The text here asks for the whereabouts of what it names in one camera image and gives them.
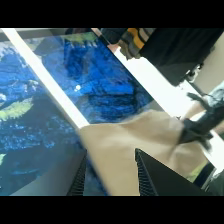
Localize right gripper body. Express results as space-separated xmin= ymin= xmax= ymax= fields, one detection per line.
xmin=178 ymin=99 xmax=224 ymax=150

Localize striped garment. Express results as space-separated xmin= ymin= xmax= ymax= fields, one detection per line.
xmin=117 ymin=28 xmax=157 ymax=61

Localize black garment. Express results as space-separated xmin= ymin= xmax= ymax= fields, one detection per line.
xmin=139 ymin=28 xmax=224 ymax=87

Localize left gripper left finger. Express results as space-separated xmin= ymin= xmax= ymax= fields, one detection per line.
xmin=65 ymin=149 xmax=89 ymax=196

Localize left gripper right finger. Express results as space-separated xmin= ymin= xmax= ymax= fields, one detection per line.
xmin=134 ymin=148 xmax=208 ymax=196

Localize brown pants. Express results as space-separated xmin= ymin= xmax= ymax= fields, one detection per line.
xmin=77 ymin=109 xmax=210 ymax=196

